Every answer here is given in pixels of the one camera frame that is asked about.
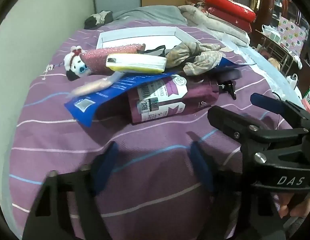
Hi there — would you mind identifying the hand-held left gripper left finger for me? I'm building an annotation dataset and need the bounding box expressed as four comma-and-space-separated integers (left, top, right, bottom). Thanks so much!
22, 141, 119, 240

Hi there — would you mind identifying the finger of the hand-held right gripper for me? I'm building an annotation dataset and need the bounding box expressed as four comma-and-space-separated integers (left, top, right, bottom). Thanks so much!
250, 93, 310, 130
207, 106, 309, 146

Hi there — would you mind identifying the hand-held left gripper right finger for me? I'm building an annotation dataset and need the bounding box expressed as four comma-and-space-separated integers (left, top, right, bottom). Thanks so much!
189, 141, 287, 240

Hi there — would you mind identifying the grey plaid cloth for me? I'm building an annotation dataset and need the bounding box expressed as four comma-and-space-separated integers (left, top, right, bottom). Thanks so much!
182, 51, 227, 77

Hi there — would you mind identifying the large blue packet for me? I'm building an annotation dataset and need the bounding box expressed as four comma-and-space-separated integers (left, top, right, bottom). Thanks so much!
64, 72, 185, 128

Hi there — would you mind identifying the beige brown patterned cloth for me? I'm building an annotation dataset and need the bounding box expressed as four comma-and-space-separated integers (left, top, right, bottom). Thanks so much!
166, 41, 222, 68

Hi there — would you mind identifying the clear packet yellow card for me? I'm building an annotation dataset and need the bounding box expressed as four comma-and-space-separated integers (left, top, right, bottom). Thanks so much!
105, 53, 168, 74

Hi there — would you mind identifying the white plush toy red ribbon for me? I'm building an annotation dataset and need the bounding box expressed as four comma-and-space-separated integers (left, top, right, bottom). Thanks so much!
63, 45, 91, 82

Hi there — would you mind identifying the white shallow box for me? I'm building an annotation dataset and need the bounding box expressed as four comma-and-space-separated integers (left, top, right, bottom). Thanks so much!
96, 26, 203, 55

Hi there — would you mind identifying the person's right hand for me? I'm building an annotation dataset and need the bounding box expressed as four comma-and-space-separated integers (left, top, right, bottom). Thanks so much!
277, 193, 310, 218

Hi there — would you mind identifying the clear plastic sheet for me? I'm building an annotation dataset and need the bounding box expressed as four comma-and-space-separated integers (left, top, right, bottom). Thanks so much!
220, 31, 303, 98

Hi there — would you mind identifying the purple striped bed sheet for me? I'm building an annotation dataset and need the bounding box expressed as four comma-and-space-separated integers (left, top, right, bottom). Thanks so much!
10, 20, 295, 240

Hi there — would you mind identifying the white plastic bag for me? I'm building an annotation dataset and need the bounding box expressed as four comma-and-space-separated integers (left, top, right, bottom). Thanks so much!
261, 24, 282, 43

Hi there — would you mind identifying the stack of pink patterned boxes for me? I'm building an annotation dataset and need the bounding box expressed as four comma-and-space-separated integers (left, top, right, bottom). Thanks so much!
277, 16, 307, 55

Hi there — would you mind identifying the pink clear packet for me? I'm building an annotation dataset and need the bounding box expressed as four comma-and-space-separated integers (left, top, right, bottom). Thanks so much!
67, 74, 123, 98

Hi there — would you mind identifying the beige quilt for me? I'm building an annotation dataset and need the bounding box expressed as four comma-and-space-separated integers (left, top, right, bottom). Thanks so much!
179, 5, 250, 47

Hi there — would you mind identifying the red patterned quilt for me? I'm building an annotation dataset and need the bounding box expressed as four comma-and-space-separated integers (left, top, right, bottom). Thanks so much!
186, 0, 257, 33

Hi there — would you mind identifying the dark wooden cabinet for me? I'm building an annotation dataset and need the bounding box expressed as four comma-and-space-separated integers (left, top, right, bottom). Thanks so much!
255, 0, 303, 20

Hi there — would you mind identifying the pink glitter pouch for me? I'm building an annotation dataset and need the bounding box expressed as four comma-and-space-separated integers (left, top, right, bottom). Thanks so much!
81, 43, 146, 75

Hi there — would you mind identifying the grey blanket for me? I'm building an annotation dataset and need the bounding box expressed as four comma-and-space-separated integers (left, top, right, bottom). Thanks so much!
112, 5, 188, 27

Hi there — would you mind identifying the dark and white cloth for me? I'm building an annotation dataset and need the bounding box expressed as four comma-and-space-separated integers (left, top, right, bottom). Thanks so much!
83, 10, 114, 30

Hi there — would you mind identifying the black clip mount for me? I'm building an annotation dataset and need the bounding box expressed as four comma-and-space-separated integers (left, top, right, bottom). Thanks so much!
215, 69, 243, 100

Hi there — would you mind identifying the metal frame rack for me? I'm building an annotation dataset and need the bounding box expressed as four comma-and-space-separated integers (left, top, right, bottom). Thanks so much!
255, 29, 295, 75

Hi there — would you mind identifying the black strap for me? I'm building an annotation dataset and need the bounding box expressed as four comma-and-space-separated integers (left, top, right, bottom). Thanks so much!
144, 45, 168, 57

